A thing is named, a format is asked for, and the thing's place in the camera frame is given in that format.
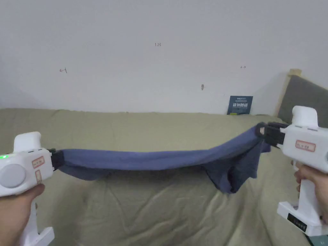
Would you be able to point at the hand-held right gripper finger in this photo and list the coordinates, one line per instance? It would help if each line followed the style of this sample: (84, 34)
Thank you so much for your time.
(257, 130)

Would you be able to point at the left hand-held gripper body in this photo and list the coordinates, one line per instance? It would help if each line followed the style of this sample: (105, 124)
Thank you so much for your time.
(23, 166)

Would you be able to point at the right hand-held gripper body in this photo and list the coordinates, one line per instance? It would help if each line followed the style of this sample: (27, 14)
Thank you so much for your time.
(305, 143)

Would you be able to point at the dark blue shirt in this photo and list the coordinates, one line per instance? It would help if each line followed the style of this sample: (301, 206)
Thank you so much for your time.
(153, 160)

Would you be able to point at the person's right hand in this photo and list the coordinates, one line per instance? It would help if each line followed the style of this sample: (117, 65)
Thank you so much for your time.
(321, 189)

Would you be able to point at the person's left hand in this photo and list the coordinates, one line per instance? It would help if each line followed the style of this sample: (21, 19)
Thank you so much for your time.
(12, 220)

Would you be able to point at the dark blue card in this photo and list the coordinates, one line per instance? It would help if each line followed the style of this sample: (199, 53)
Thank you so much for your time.
(240, 105)

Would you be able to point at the grey padded headboard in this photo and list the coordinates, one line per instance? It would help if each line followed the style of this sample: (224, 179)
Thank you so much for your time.
(302, 100)

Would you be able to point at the bed with beige sheet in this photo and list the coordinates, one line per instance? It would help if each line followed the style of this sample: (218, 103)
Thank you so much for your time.
(153, 212)

